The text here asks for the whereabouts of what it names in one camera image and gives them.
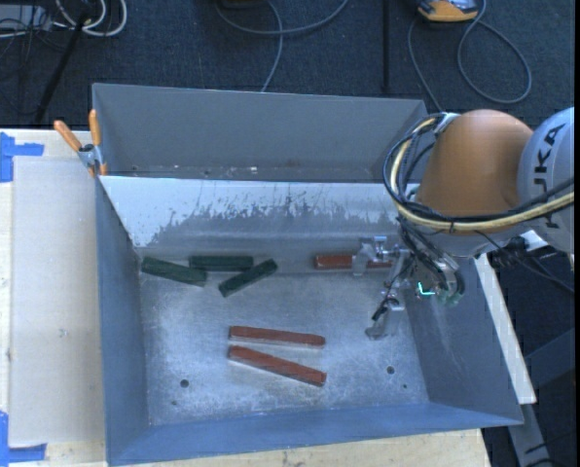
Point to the grey metal bin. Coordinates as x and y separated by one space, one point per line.
290 304

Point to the pale flat board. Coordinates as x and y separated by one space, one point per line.
51 285

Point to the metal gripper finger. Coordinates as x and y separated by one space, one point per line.
392 316
368 253

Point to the red-brown flat block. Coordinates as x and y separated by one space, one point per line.
275 336
278 365
334 261

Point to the dark green flat block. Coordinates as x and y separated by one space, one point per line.
247 277
173 270
222 262

